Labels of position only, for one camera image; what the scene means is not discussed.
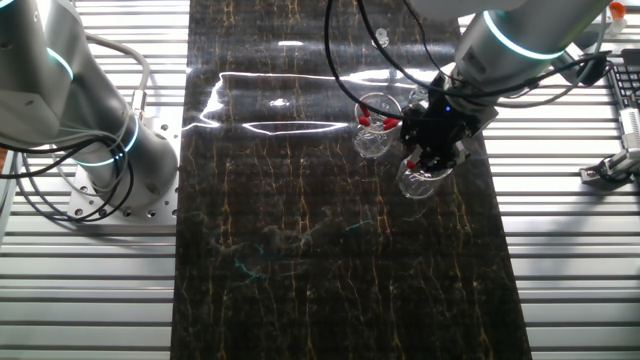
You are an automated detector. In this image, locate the silver depth camera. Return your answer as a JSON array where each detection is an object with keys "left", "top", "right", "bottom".
[{"left": 618, "top": 106, "right": 640, "bottom": 151}]

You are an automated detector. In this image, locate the glass beaker with droppers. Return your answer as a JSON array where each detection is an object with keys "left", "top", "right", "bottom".
[{"left": 353, "top": 91, "right": 404, "bottom": 160}]

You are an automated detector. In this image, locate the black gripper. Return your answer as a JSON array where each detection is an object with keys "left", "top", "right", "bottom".
[{"left": 399, "top": 74, "right": 474, "bottom": 172}]

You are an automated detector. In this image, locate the thick grey cable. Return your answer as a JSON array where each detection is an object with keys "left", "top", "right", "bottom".
[{"left": 81, "top": 30, "right": 153, "bottom": 123}]

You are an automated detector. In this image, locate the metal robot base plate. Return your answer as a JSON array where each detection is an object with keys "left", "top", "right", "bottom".
[{"left": 67, "top": 117, "right": 182, "bottom": 225}]

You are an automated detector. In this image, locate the black base cable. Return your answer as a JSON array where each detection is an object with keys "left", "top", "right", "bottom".
[{"left": 0, "top": 130, "right": 137, "bottom": 223}]

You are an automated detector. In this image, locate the black marble pattern mat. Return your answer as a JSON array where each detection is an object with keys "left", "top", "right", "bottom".
[{"left": 169, "top": 0, "right": 532, "bottom": 360}]

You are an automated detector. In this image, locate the clear glass beaker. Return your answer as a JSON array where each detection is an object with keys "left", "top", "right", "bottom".
[{"left": 396, "top": 160, "right": 456, "bottom": 201}]

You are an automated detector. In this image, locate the metal camera mount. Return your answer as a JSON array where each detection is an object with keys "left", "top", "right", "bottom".
[{"left": 578, "top": 145, "right": 640, "bottom": 190}]

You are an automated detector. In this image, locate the small orange capped bottle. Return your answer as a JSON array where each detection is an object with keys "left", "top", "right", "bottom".
[{"left": 604, "top": 1, "right": 628, "bottom": 39}]

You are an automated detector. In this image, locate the black keyboard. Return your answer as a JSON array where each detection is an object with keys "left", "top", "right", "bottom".
[{"left": 607, "top": 49, "right": 640, "bottom": 110}]

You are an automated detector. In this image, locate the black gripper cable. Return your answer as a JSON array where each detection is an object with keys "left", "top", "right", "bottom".
[
  {"left": 322, "top": 0, "right": 419, "bottom": 124},
  {"left": 355, "top": 0, "right": 612, "bottom": 99}
]

